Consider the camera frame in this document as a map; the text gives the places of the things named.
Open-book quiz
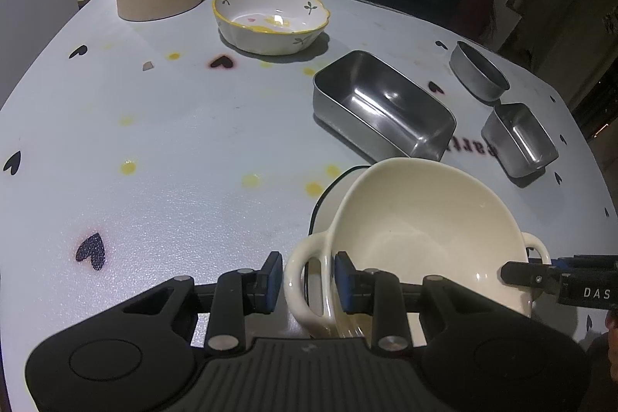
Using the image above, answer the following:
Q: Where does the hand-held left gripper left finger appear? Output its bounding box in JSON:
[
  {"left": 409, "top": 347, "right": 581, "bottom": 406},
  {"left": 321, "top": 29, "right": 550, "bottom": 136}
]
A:
[{"left": 121, "top": 252, "right": 284, "bottom": 355}]

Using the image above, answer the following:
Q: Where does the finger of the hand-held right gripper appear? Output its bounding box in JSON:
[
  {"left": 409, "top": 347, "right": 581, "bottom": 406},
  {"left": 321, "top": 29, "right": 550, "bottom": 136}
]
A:
[
  {"left": 528, "top": 254, "right": 618, "bottom": 271},
  {"left": 499, "top": 261, "right": 563, "bottom": 297}
]

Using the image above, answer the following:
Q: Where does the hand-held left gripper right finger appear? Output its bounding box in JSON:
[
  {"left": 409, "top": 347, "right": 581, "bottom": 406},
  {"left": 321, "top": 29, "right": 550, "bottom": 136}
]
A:
[{"left": 334, "top": 251, "right": 503, "bottom": 355}]

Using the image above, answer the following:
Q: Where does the cream two-handled ceramic bowl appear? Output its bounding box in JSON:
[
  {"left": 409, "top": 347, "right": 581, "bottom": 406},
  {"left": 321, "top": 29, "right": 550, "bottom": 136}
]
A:
[{"left": 284, "top": 158, "right": 551, "bottom": 340}]

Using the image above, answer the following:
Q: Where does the small square steel container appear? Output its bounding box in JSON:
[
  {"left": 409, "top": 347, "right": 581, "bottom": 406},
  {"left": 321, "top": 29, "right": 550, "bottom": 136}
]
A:
[{"left": 481, "top": 102, "right": 559, "bottom": 178}]

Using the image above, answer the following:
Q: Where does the large rectangular steel container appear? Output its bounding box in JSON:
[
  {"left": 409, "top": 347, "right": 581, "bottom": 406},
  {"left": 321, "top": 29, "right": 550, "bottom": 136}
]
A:
[{"left": 312, "top": 50, "right": 457, "bottom": 163}]

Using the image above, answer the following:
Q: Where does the round steel bowl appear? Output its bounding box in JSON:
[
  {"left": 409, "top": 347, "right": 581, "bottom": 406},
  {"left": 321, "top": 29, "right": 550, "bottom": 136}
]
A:
[{"left": 449, "top": 41, "right": 511, "bottom": 102}]

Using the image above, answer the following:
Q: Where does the white floral yellow-rimmed bowl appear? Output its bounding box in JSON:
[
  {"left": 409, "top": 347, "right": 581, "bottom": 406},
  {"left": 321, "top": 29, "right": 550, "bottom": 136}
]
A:
[{"left": 213, "top": 0, "right": 331, "bottom": 56}]

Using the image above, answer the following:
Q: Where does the maroon chair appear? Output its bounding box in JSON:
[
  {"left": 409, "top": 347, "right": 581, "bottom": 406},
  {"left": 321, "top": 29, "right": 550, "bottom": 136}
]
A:
[{"left": 456, "top": 0, "right": 497, "bottom": 43}]

